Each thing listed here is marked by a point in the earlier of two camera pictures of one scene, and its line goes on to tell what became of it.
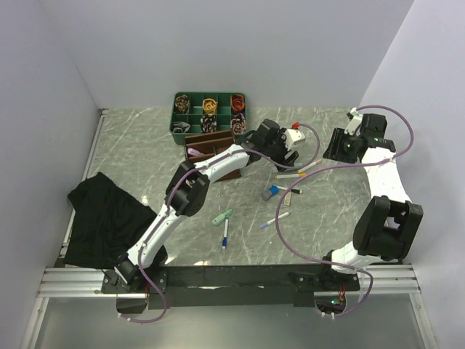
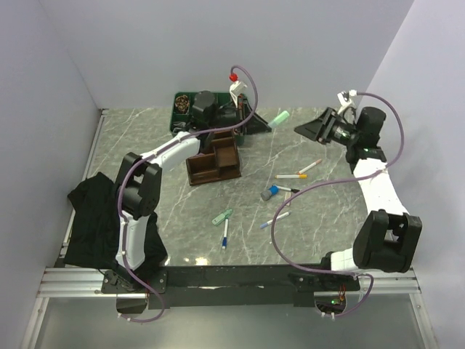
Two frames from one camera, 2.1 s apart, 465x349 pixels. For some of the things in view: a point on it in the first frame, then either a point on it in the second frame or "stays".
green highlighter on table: (221, 217) stays
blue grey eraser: (267, 193) stays
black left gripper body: (277, 150) → (227, 117)
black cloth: (107, 223) stays
